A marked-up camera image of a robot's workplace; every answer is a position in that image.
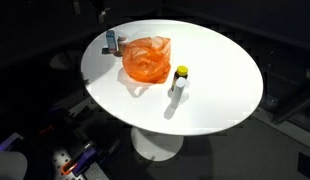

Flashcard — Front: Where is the yellow-capped dark bottle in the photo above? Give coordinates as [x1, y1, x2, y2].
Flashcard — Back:
[170, 65, 189, 92]

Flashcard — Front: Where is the white table pedestal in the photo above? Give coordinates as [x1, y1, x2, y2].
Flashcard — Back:
[130, 126, 185, 163]

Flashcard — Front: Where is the blue clamp with orange tips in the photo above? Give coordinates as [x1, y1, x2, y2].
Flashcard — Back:
[60, 141, 99, 177]
[36, 106, 71, 138]

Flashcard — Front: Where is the purple clamp handle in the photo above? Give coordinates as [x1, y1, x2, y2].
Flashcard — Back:
[0, 133, 23, 153]

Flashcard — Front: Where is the white cylindrical tube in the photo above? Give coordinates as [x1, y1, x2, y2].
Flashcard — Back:
[170, 77, 187, 110]

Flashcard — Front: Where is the orange plastic bag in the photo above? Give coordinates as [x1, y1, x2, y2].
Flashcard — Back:
[122, 35, 172, 85]

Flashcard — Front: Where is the perforated metal board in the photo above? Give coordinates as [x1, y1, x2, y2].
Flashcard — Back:
[49, 148, 87, 180]

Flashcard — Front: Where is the white-capped supplement bottle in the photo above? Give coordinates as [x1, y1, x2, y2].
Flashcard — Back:
[116, 35, 129, 56]

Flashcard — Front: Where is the dark round floor base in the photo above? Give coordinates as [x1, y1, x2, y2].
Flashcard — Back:
[49, 50, 84, 72]

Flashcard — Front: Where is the white rounded object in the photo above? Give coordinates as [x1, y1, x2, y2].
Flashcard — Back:
[0, 151, 29, 180]

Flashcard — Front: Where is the dark metal rail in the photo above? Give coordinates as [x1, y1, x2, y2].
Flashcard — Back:
[270, 84, 310, 125]

